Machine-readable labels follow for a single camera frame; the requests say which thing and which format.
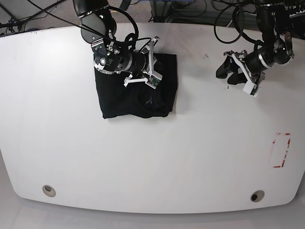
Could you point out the red tape rectangle marking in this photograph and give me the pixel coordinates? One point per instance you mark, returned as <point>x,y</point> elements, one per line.
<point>279,149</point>

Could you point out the white power strip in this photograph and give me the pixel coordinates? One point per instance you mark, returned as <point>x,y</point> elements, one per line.
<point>296,11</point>

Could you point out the left table cable grommet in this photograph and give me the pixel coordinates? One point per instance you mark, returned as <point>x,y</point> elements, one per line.
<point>49,191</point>

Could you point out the right table cable grommet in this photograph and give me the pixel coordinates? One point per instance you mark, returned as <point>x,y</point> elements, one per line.
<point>257,196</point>

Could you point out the black T-shirt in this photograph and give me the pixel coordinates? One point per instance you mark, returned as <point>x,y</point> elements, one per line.
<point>139,99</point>

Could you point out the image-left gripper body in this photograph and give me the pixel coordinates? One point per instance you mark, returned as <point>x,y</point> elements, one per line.
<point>110,58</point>

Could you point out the table cable grommet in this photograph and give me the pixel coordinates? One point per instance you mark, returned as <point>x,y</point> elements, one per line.
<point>49,191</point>
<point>257,196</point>

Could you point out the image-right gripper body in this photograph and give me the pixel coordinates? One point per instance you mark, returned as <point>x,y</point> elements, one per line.
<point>273,50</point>

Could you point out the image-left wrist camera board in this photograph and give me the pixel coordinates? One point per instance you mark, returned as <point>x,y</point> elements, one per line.
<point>153,82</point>

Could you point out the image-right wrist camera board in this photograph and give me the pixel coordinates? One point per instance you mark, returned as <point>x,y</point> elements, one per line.
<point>251,88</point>

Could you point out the black tripod leg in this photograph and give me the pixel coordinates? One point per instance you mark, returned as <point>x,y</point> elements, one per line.
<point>12,18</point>

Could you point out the grey metal stand base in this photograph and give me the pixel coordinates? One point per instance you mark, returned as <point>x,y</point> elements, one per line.
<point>168,10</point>

